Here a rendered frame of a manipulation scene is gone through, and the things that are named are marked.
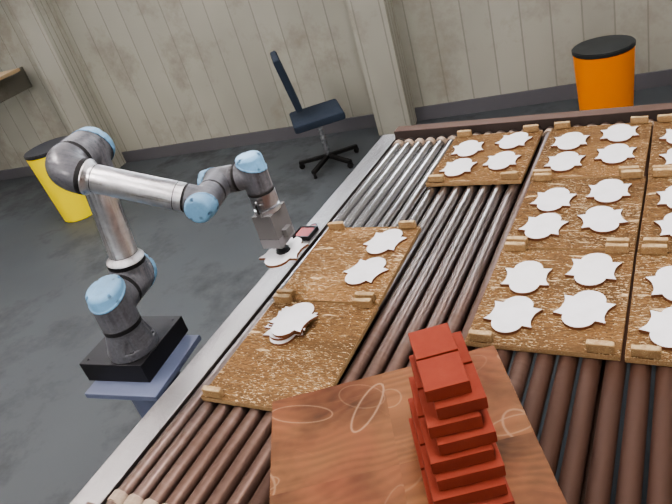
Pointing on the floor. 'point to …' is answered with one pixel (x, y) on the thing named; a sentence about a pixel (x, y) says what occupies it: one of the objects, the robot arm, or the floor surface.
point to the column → (140, 395)
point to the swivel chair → (324, 113)
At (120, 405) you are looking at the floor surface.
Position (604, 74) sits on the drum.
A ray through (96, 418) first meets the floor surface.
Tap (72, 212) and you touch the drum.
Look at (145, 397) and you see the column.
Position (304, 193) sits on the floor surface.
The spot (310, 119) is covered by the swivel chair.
